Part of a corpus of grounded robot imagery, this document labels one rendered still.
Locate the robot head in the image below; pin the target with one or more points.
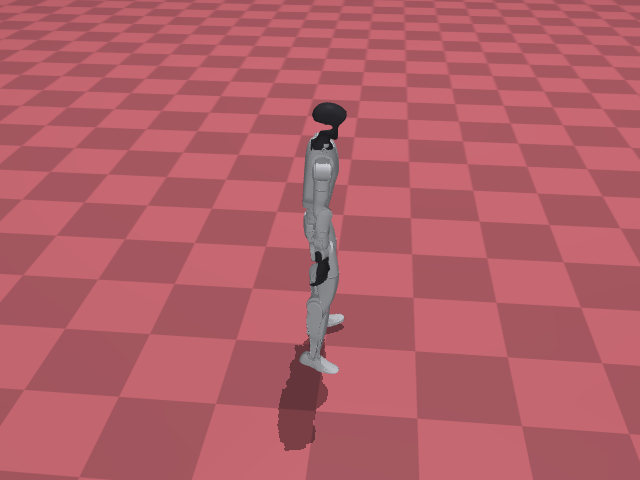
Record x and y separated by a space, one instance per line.
329 114

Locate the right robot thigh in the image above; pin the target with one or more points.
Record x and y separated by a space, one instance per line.
326 290

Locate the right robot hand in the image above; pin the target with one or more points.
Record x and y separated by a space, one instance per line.
322 269

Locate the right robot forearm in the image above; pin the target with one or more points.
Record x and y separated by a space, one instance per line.
321 228

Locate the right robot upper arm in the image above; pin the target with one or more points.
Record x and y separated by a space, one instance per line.
322 175

